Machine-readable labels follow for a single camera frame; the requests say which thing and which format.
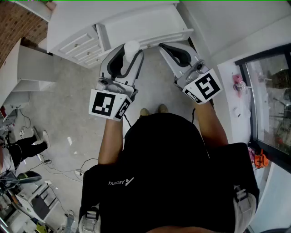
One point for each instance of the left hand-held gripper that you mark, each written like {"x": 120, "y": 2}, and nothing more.
{"x": 103, "y": 104}

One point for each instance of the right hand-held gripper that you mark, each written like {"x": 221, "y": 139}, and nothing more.
{"x": 207, "y": 86}

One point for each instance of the white round object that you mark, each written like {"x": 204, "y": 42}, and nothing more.
{"x": 131, "y": 49}

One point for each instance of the person's left forearm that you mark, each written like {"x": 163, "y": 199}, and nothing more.
{"x": 111, "y": 141}

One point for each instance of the person's right forearm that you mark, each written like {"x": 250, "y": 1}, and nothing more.
{"x": 211, "y": 125}

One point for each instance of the person's left tan shoe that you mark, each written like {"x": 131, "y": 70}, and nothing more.
{"x": 144, "y": 112}

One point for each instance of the person's tan shoe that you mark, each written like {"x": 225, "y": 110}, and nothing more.
{"x": 163, "y": 108}
{"x": 144, "y": 112}

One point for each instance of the person's right tan shoe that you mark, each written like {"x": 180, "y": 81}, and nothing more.
{"x": 163, "y": 108}

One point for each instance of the pink object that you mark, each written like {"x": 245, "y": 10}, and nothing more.
{"x": 236, "y": 78}

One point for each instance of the white dresser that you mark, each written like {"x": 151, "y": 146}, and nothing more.
{"x": 72, "y": 25}

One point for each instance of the clear glass cup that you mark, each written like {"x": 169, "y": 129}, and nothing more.
{"x": 241, "y": 87}

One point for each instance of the small white sill object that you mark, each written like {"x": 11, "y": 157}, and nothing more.
{"x": 237, "y": 112}

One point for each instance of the white shelf unit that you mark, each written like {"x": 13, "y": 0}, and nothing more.
{"x": 27, "y": 66}

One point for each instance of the black framed window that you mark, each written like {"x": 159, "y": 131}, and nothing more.
{"x": 270, "y": 100}

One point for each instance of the person's black shirt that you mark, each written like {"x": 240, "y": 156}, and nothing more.
{"x": 168, "y": 173}

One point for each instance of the white power strip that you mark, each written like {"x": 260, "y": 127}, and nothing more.
{"x": 78, "y": 172}

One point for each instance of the orange tool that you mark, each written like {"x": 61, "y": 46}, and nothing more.
{"x": 259, "y": 159}

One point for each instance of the black router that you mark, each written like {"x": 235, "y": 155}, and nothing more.
{"x": 42, "y": 202}

